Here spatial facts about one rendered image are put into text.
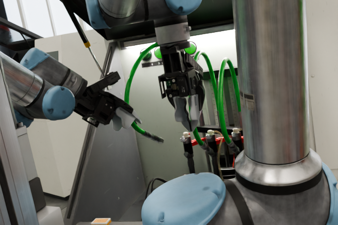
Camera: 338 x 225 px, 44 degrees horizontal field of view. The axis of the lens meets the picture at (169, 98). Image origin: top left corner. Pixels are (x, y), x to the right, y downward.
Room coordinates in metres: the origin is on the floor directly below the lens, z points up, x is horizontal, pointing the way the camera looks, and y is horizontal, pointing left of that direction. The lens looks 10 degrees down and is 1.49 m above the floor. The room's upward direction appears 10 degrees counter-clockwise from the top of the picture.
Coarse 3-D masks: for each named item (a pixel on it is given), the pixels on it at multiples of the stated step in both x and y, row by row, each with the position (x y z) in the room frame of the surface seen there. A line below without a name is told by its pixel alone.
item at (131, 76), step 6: (156, 42) 1.33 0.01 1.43; (150, 48) 1.29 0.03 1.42; (144, 54) 1.27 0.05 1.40; (138, 60) 1.24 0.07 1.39; (132, 72) 1.21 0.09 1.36; (132, 78) 1.21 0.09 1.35; (126, 84) 1.19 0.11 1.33; (126, 90) 1.18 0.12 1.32; (126, 96) 1.18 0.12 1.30; (132, 126) 1.18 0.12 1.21; (138, 132) 1.20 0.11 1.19; (144, 132) 1.21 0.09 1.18
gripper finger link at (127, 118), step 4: (116, 108) 1.14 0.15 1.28; (120, 108) 1.14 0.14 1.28; (116, 112) 1.13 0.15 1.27; (120, 112) 1.14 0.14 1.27; (124, 112) 1.15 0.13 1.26; (128, 112) 1.15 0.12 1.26; (132, 112) 1.15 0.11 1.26; (120, 116) 1.14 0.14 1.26; (124, 116) 1.14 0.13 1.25; (128, 116) 1.15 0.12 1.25; (132, 116) 1.15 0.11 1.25; (136, 116) 1.16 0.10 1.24; (124, 120) 1.14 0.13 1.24; (128, 120) 1.15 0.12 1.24; (132, 120) 1.15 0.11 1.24; (136, 120) 1.17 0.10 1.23; (140, 120) 1.17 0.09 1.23; (124, 124) 1.13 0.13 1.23; (128, 124) 1.14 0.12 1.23; (124, 128) 1.13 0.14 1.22
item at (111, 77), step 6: (114, 72) 1.19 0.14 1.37; (102, 78) 1.18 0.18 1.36; (108, 78) 1.16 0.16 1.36; (114, 78) 1.18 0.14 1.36; (120, 78) 1.19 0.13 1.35; (96, 84) 1.13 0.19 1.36; (102, 84) 1.15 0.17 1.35; (108, 84) 1.16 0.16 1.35; (90, 90) 1.12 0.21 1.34; (96, 90) 1.13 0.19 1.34
